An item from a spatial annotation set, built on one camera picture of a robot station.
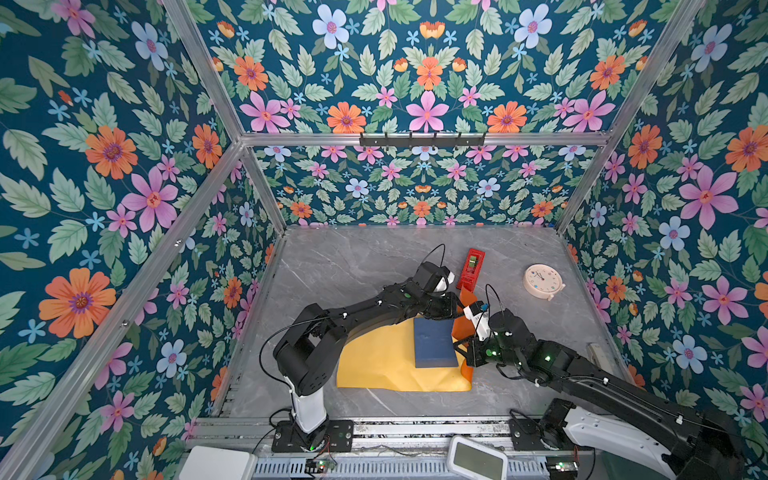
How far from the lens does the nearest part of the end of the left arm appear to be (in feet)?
2.45

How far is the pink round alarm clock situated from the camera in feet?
3.29

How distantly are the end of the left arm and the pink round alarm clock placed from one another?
14.7 inches
